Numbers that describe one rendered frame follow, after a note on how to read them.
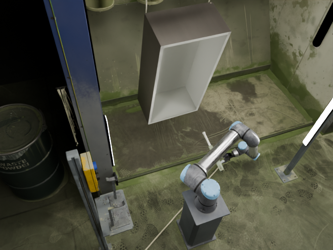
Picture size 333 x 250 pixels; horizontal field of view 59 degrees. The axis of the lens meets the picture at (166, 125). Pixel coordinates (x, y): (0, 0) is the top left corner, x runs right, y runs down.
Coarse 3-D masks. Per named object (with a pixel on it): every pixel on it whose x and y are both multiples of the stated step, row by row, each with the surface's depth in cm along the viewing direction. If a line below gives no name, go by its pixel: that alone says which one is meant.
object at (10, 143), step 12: (12, 108) 271; (24, 108) 272; (0, 120) 262; (12, 120) 262; (24, 120) 263; (36, 120) 263; (0, 132) 253; (12, 132) 254; (24, 132) 254; (36, 132) 255; (0, 144) 245; (12, 144) 246; (24, 144) 246
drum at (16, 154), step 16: (32, 144) 248; (48, 144) 272; (0, 160) 244; (16, 160) 248; (32, 160) 258; (48, 160) 278; (0, 176) 289; (16, 176) 265; (32, 176) 272; (48, 176) 289; (64, 176) 324; (16, 192) 294; (32, 192) 291; (48, 192) 304
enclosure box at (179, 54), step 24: (144, 24) 236; (168, 24) 226; (192, 24) 229; (216, 24) 233; (144, 48) 254; (168, 48) 276; (192, 48) 291; (216, 48) 260; (144, 72) 275; (168, 72) 312; (192, 72) 320; (144, 96) 300; (168, 96) 340; (192, 96) 338
